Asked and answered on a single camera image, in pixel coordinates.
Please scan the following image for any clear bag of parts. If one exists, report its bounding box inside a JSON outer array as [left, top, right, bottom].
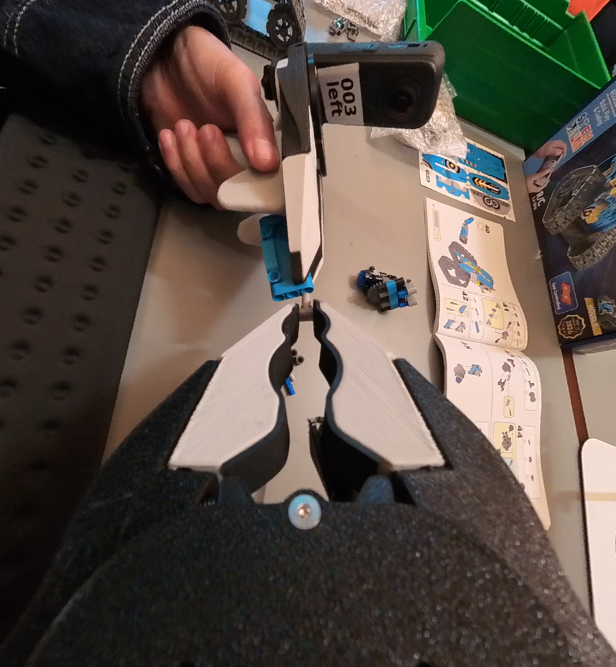
[[316, 0, 408, 40], [371, 78, 468, 153]]

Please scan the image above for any blue beam brick assembly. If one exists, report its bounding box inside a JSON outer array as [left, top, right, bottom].
[[258, 215, 316, 303]]

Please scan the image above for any small black blue gear assembly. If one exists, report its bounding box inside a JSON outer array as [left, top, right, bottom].
[[356, 267, 419, 313]]

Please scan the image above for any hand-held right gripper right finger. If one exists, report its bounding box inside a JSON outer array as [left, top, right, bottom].
[[310, 298, 447, 503]]

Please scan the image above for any grey desk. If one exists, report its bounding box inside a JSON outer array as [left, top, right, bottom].
[[102, 0, 616, 626]]

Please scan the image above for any blue tracked toy vehicle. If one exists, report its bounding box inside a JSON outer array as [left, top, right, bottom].
[[215, 0, 309, 52]]

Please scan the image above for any robot kit box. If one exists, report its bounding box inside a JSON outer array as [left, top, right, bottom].
[[522, 63, 616, 355]]

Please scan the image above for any person's left hand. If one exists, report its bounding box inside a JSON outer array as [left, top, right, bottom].
[[141, 25, 283, 206]]

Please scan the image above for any instruction booklet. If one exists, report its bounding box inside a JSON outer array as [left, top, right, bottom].
[[424, 197, 553, 531]]

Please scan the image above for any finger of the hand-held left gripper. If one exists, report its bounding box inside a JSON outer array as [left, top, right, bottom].
[[282, 154, 325, 285]]

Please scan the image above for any green plastic bin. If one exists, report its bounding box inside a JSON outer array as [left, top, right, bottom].
[[403, 0, 612, 152]]

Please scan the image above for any blue sticker sheet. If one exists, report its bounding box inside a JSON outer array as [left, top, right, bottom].
[[419, 140, 516, 222]]

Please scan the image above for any white folding stand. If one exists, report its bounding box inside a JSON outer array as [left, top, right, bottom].
[[579, 438, 616, 667]]

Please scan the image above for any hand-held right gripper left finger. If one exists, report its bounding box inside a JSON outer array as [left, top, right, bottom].
[[167, 304, 301, 501]]

